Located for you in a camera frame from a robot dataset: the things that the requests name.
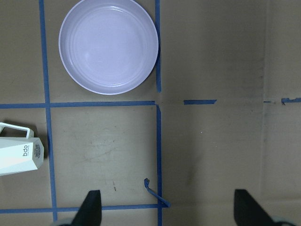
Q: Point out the brown cardboard table cover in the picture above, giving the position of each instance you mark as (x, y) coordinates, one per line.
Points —
(221, 111)

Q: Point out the lavender round plate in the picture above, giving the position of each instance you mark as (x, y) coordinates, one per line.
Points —
(108, 47)

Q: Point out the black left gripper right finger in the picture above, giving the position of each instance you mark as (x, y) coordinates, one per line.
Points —
(247, 211)

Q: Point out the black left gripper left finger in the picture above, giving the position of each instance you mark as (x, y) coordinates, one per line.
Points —
(90, 212)

